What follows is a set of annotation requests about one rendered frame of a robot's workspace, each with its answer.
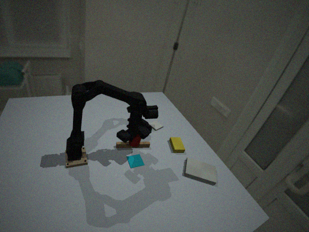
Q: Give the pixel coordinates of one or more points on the tan wooden bar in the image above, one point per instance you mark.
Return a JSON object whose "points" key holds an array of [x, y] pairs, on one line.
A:
{"points": [[121, 144]]}

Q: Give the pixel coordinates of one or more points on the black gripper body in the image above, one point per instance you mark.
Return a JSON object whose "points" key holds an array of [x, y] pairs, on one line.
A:
{"points": [[125, 135]]}

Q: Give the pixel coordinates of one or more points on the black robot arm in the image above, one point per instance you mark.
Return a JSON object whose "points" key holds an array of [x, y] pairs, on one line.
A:
{"points": [[81, 93]]}

